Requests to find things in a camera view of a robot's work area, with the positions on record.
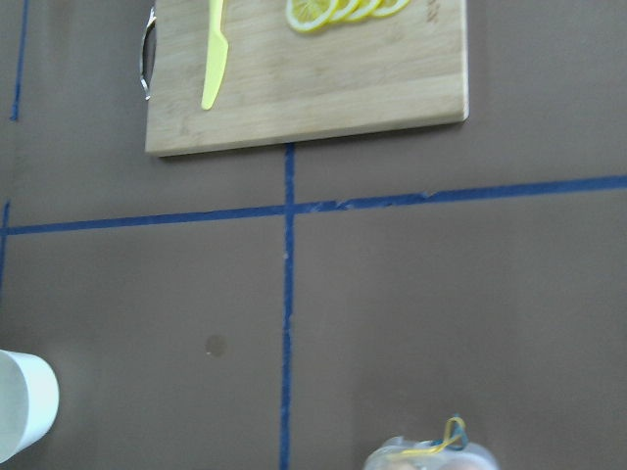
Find clear plastic egg box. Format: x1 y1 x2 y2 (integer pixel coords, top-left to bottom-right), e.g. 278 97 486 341
363 437 501 470

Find bamboo cutting board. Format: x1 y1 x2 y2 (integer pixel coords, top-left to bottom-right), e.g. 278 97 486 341
145 1 469 157

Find yellow plastic knife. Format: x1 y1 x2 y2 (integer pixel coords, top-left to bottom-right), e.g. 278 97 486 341
201 0 229 111

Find green yellow rubber band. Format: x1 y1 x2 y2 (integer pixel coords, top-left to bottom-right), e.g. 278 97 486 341
399 415 469 458

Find white round bowl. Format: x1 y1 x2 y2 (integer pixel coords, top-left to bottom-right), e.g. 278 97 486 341
1 350 60 463

